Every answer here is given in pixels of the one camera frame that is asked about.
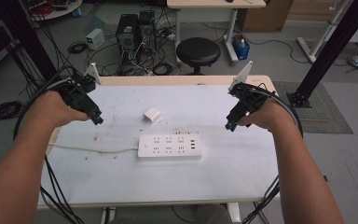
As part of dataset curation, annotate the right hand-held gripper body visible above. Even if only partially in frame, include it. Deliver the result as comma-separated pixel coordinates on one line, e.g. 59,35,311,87
226,61,277,119

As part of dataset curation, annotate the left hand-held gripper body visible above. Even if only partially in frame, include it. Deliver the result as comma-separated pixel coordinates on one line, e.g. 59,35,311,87
51,62,103,114

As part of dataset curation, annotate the person's right hand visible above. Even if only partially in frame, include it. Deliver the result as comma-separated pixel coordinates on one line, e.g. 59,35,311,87
237,98,291,133

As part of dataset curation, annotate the person's left hand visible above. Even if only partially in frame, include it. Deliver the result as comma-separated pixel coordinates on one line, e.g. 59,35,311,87
22,91,91,132

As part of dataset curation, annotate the blue storage box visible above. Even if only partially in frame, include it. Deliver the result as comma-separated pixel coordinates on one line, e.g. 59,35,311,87
231,33,251,62

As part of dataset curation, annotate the white charger plug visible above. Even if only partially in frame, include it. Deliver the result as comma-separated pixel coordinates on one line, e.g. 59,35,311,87
143,107,162,123

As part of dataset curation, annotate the white bench power supply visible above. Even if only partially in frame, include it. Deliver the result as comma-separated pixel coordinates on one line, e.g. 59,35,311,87
85,27,106,51

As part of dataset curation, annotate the white power strip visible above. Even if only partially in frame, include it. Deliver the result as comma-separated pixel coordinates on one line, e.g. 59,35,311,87
137,133,203,159

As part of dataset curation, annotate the black round stool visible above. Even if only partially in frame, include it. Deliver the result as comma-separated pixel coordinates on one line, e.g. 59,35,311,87
175,36,222,76

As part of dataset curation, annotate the black computer tower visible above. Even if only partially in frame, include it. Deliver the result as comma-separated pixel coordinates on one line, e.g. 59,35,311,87
138,9,157,54
115,13,139,68

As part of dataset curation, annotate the grey floor mat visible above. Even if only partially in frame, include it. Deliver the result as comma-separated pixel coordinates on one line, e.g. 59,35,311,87
272,80,354,135

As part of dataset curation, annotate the white table mat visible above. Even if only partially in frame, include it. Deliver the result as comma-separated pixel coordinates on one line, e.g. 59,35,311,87
38,84,280,207

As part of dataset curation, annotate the brown cardboard box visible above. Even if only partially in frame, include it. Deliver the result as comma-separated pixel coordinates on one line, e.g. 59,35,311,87
238,0,295,33

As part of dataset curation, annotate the round white table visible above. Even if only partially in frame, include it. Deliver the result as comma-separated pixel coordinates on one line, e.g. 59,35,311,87
21,0,84,22

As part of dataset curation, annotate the white table leg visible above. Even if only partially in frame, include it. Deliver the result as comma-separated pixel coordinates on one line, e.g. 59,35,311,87
100,206,117,224
227,203,242,224

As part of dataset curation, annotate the wooden desk with white legs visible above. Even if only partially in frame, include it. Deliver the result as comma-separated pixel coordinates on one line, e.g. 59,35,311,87
166,0,268,66

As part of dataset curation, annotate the white power strip cable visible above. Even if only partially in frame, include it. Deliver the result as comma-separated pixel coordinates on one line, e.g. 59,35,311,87
48,143,140,154

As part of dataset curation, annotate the black coiled cable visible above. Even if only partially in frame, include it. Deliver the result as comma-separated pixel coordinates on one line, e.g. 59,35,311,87
0,100,23,122
152,62,175,77
67,40,89,55

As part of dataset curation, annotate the right hand-held gripper cable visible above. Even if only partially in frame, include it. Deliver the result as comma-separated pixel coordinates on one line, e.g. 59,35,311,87
241,82,304,224

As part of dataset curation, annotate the hand-held gripper cable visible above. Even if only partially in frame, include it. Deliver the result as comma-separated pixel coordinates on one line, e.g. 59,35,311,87
12,64,87,224
241,82,304,224

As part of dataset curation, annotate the left hand-held gripper cable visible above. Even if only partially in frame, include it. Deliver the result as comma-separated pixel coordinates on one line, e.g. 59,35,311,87
12,64,87,224

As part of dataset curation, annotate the black metal frame post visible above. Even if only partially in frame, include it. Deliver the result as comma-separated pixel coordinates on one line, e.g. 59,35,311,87
286,0,358,109
0,0,59,82

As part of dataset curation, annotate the white desk frame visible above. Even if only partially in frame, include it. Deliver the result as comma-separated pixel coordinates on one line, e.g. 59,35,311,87
296,0,358,64

